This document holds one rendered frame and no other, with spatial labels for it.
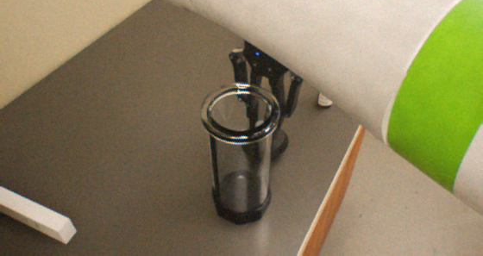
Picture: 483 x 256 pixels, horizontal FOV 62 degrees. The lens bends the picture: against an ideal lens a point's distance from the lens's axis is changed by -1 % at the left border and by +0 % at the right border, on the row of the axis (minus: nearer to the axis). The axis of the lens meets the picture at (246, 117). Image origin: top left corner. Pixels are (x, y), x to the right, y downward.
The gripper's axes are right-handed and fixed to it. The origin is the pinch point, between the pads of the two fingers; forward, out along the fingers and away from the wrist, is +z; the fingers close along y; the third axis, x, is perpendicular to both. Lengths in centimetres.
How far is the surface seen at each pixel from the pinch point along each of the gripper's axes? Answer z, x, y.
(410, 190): 102, -81, -37
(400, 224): 102, -62, -37
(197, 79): 7.7, -11.1, 23.0
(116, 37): 8, -15, 51
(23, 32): -3, 3, 58
